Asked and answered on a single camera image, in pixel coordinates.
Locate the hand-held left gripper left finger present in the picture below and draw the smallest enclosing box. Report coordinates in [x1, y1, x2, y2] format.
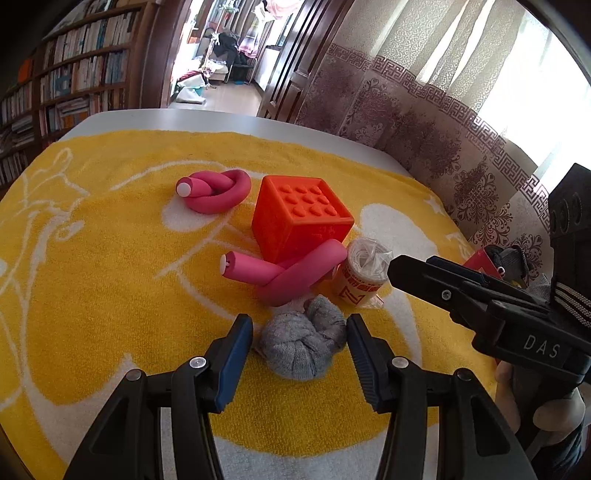
[62, 313, 254, 480]

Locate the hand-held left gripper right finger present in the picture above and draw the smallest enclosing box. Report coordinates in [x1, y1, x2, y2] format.
[346, 314, 539, 480]

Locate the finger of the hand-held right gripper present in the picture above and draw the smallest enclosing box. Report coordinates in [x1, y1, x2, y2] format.
[388, 255, 494, 330]
[425, 256, 527, 301]

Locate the red tin container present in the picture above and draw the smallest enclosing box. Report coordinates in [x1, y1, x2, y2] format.
[462, 246, 506, 281]

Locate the small paper cup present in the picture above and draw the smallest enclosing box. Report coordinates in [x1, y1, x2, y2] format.
[333, 237, 394, 309]

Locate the grey sock ball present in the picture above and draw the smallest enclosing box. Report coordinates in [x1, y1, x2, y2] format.
[257, 295, 348, 381]

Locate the person's right hand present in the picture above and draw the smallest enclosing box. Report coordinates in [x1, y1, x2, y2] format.
[493, 357, 588, 437]

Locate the bent pink foam curler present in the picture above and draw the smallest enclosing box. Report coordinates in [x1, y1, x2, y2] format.
[220, 240, 348, 306]

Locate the yellow printed blanket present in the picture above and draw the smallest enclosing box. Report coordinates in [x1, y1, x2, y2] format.
[0, 129, 509, 480]

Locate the red-orange rubber cube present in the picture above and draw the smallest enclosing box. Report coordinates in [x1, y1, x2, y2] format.
[252, 175, 355, 265]

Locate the knotted pink foam curler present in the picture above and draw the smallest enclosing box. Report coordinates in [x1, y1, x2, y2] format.
[176, 168, 253, 214]

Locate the patterned curtain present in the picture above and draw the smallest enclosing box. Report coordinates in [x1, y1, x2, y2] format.
[293, 0, 591, 287]

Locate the dark wooden door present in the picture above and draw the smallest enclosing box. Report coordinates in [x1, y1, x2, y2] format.
[256, 0, 356, 123]

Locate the teal plastic basin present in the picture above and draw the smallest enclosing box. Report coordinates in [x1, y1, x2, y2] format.
[177, 85, 207, 104]

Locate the wooden bookcase with books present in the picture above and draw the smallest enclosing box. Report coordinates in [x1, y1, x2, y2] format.
[0, 0, 146, 188]

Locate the black white-striped strap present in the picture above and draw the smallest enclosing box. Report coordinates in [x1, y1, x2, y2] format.
[547, 281, 591, 326]

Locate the wooden door frame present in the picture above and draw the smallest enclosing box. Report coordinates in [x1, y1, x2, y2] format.
[136, 0, 192, 110]

